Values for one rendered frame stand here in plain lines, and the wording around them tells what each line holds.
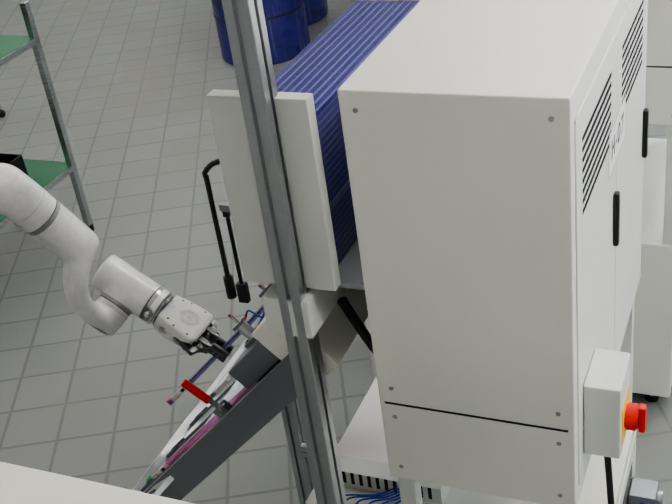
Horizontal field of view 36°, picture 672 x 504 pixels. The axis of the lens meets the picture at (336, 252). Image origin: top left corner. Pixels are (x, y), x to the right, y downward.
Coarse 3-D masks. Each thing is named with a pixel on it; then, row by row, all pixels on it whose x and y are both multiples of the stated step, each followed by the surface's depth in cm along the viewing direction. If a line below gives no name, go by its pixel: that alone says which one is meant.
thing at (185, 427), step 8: (240, 352) 262; (232, 360) 259; (224, 368) 256; (216, 384) 252; (240, 384) 256; (208, 392) 249; (200, 400) 247; (200, 408) 245; (192, 416) 243; (184, 424) 240; (176, 432) 238; (184, 432) 239; (176, 440) 237; (168, 448) 234; (160, 456) 232; (152, 464) 230; (160, 464) 231; (152, 472) 228; (144, 480) 226; (136, 488) 224
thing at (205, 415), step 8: (232, 384) 231; (224, 392) 234; (232, 392) 229; (216, 400) 236; (208, 408) 239; (200, 416) 238; (208, 416) 223; (192, 424) 241; (200, 424) 226; (192, 432) 228; (184, 440) 231; (176, 448) 230; (168, 456) 232; (152, 480) 221; (144, 488) 223
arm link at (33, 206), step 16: (0, 176) 200; (16, 176) 202; (0, 192) 200; (16, 192) 201; (32, 192) 204; (0, 208) 202; (16, 208) 203; (32, 208) 204; (48, 208) 206; (16, 224) 207; (32, 224) 206
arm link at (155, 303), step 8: (160, 288) 225; (152, 296) 222; (160, 296) 223; (168, 296) 226; (152, 304) 222; (160, 304) 223; (144, 312) 222; (152, 312) 222; (144, 320) 225; (152, 320) 225
